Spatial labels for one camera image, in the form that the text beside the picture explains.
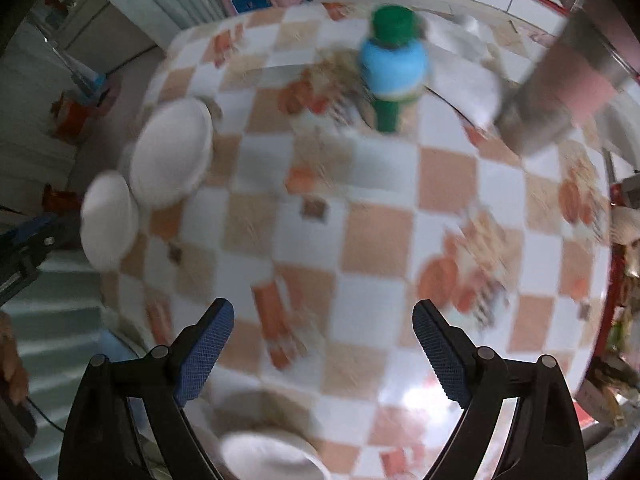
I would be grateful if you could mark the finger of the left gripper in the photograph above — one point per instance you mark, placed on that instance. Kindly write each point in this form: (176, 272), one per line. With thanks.
(23, 249)

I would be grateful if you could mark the large white bowl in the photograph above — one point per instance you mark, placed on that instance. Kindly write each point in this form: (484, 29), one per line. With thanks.
(258, 435)

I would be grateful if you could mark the white plate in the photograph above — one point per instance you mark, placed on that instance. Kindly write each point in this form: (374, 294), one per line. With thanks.
(172, 153)

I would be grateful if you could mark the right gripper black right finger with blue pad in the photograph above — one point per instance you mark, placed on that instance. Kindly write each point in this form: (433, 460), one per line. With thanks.
(544, 440)

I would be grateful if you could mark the red round container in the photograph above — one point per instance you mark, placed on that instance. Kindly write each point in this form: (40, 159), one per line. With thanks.
(69, 116)

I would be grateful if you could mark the checkered patterned tablecloth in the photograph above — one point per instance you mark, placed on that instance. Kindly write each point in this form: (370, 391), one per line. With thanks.
(324, 234)

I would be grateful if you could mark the green bottle blue label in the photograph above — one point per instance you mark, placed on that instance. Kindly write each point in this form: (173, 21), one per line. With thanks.
(393, 67)

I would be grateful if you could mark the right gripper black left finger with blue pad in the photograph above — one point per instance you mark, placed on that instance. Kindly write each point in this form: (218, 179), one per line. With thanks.
(101, 439)

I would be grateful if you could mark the steel cup pink band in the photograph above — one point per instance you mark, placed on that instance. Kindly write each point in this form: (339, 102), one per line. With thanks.
(577, 76)

